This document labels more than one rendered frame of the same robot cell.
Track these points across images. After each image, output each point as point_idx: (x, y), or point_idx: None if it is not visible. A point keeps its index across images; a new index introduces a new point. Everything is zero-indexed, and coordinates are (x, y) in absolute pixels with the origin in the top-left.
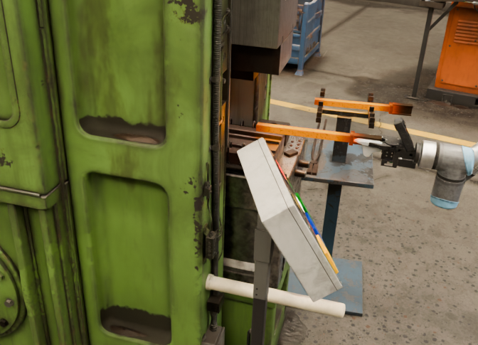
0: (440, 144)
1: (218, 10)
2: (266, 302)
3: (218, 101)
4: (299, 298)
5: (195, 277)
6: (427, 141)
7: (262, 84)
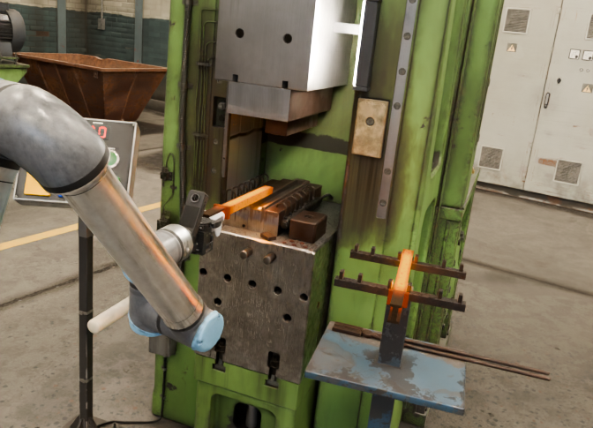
0: (162, 230)
1: (183, 26)
2: (81, 243)
3: (180, 104)
4: (119, 302)
5: None
6: (176, 226)
7: (360, 185)
